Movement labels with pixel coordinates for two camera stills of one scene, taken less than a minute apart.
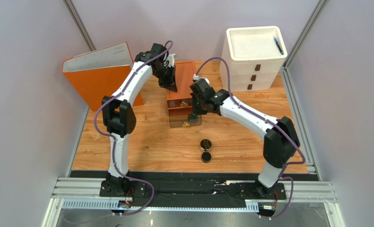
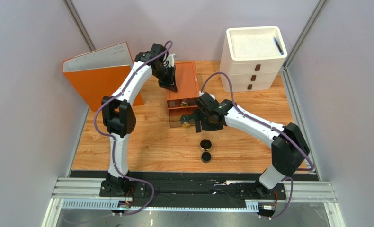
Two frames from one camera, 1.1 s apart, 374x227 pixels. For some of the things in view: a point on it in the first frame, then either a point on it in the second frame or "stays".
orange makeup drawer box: (182, 98) stays
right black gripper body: (194, 108) → (197, 117)
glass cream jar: (205, 145) stays
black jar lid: (206, 157) stays
